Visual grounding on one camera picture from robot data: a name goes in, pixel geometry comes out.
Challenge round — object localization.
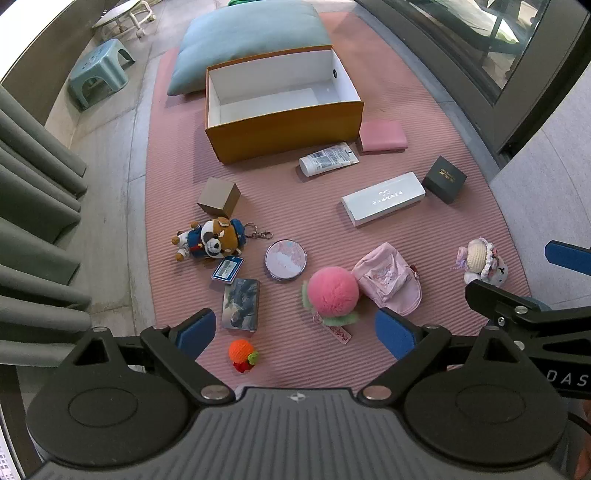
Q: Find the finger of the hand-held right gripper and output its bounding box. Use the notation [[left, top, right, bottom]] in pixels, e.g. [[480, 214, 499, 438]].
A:
[[545, 240, 591, 280], [465, 279, 550, 326]]

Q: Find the plush dog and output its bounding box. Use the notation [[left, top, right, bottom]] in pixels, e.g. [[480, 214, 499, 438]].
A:
[[172, 217, 274, 262]]

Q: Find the pink plush peach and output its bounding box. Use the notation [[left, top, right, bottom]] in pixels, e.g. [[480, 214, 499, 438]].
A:
[[301, 267, 363, 344]]

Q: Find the pink pouch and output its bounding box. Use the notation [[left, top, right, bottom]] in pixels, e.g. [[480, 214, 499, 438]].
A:
[[352, 244, 422, 316], [359, 120, 409, 153]]

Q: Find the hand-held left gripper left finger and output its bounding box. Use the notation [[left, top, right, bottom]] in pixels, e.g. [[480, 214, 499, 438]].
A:
[[74, 308, 234, 402]]

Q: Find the outdoor lounge chair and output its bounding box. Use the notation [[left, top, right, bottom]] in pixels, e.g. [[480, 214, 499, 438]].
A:
[[429, 0, 527, 56]]

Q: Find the small black box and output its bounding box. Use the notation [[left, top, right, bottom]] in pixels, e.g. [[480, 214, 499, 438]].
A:
[[422, 156, 467, 205]]

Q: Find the round compact mirror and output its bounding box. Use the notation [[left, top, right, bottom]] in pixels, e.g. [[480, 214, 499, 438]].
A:
[[265, 239, 307, 280]]

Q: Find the blue white hang tag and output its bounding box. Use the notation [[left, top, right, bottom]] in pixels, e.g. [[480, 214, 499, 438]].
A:
[[211, 256, 247, 282]]

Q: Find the orange cardboard box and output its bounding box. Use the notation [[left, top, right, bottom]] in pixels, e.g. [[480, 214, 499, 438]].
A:
[[204, 45, 365, 164]]

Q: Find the small brown cardboard box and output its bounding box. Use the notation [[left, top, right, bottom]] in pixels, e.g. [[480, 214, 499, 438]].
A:
[[197, 178, 241, 217]]

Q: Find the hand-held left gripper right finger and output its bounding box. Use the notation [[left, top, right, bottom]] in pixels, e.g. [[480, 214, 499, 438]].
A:
[[358, 307, 520, 402]]

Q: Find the blue-grey cushion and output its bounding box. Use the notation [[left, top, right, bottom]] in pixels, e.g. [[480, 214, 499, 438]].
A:
[[167, 0, 333, 97]]

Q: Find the orange crochet fruit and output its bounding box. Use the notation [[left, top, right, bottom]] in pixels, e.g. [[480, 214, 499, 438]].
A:
[[229, 339, 260, 374]]

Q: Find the picture card box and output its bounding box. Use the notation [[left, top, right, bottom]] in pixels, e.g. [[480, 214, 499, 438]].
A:
[[222, 278, 260, 332]]

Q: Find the teal plastic stool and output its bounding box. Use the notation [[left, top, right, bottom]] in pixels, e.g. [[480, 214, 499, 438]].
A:
[[68, 38, 136, 110]]

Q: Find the white frame stool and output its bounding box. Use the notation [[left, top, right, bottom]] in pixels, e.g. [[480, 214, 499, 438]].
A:
[[92, 0, 158, 40]]

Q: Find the white crochet doll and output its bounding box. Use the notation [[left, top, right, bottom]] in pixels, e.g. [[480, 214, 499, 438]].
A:
[[457, 237, 509, 286]]

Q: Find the long white box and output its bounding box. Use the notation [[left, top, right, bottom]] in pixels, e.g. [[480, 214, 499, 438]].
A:
[[342, 172, 426, 227]]

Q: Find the white cream tube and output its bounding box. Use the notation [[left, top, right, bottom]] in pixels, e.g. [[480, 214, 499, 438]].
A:
[[298, 142, 360, 177]]

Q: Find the grey curtain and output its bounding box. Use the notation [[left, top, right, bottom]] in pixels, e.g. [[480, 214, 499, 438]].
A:
[[0, 85, 93, 370]]

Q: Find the pink ribbed mat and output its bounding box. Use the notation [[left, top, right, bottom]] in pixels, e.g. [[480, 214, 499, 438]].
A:
[[145, 11, 529, 393]]

